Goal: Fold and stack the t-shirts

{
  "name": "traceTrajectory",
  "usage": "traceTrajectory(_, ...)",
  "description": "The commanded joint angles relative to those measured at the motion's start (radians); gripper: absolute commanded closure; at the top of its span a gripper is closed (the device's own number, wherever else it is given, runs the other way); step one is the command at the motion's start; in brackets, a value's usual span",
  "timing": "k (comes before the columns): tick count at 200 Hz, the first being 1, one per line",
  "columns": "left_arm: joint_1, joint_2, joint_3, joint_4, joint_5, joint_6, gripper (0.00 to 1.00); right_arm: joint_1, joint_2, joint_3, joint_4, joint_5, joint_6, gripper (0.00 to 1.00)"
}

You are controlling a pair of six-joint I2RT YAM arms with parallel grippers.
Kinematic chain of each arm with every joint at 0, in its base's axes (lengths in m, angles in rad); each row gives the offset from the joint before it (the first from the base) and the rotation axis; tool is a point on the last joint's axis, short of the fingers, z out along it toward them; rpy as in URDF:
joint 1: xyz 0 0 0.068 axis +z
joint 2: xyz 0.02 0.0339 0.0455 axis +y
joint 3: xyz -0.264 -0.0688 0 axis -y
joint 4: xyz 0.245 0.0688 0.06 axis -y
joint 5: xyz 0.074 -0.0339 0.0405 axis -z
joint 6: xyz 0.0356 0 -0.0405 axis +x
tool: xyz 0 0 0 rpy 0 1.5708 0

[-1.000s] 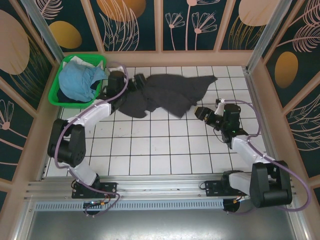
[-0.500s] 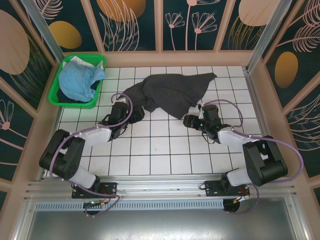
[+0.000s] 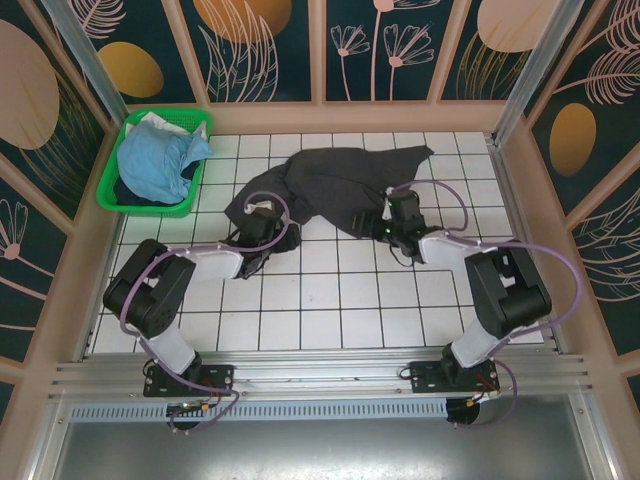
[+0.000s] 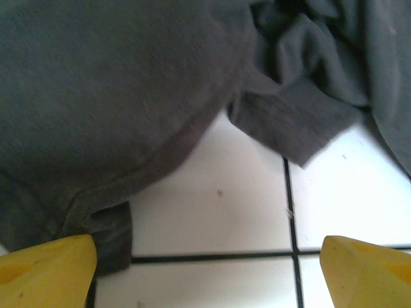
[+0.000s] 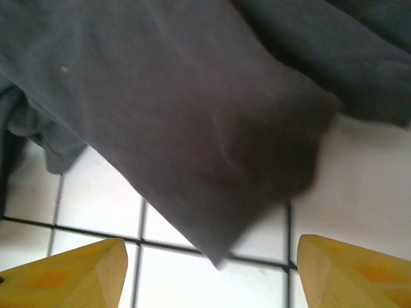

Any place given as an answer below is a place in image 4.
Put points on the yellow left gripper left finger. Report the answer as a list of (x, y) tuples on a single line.
[(41, 276)]

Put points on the dark grey t-shirt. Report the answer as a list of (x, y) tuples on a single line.
[(112, 90)]

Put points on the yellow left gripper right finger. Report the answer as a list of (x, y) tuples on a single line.
[(366, 276)]

